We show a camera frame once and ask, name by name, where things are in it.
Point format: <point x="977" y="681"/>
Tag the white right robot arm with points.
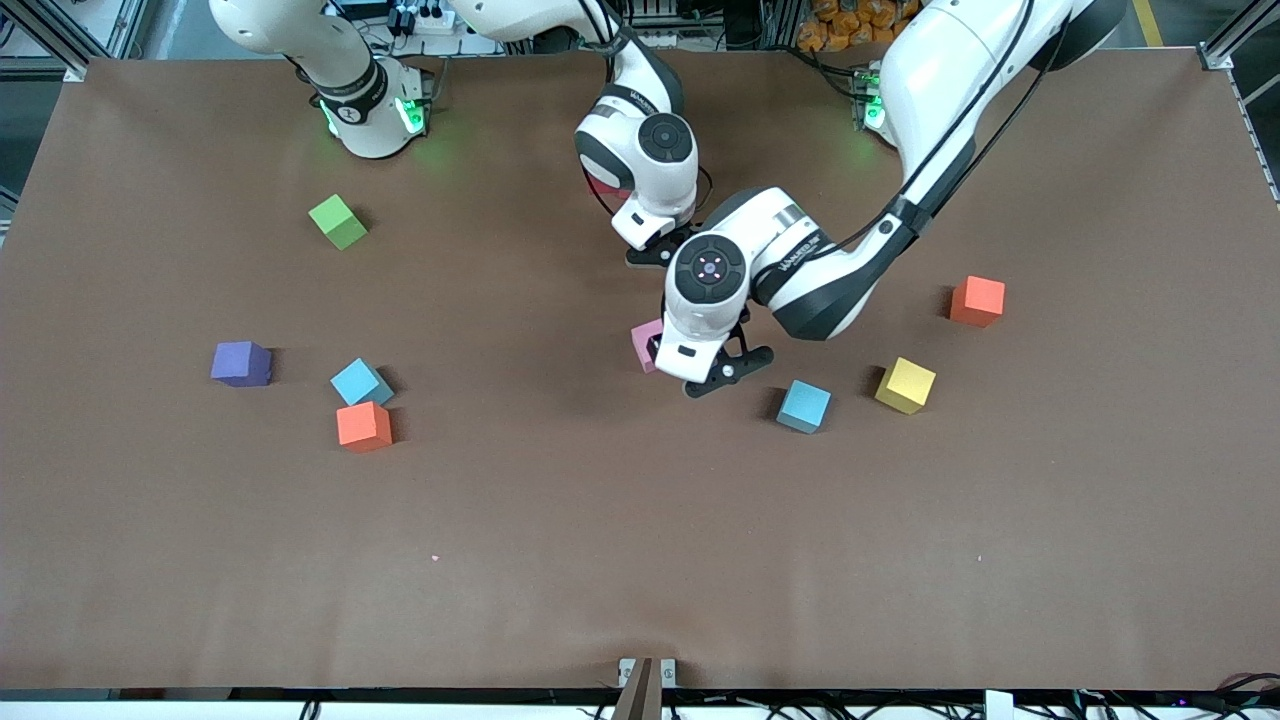
<point x="665" y="140"/>

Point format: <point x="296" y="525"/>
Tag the bag of orange snacks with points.
<point x="845" y="25"/>

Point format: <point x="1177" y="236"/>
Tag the grey camera mount pole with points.
<point x="640" y="695"/>

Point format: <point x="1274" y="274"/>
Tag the aluminium frame profile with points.
<point x="60" y="48"/>
<point x="1225" y="50"/>

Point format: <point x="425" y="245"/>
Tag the paper table cover sheet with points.
<point x="640" y="520"/>

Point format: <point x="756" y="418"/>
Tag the purple foam block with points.
<point x="240" y="364"/>

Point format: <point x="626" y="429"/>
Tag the orange foam block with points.
<point x="977" y="302"/>
<point x="364" y="427"/>

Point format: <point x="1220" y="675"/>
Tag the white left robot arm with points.
<point x="710" y="270"/>

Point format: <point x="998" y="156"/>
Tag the small metal bracket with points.
<point x="668" y="672"/>

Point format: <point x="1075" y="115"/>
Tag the aluminium table edge rail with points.
<point x="1258" y="140"/>

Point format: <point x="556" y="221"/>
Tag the red foam block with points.
<point x="605" y="185"/>

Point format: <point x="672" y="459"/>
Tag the blue foam block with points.
<point x="360" y="382"/>
<point x="804" y="406"/>

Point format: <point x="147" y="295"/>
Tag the yellow foam block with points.
<point x="905" y="385"/>

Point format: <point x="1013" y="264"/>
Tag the green foam block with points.
<point x="338" y="222"/>

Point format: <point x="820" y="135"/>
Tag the pink foam block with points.
<point x="642" y="345"/>

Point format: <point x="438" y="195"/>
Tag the white power strip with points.
<point x="430" y="20"/>

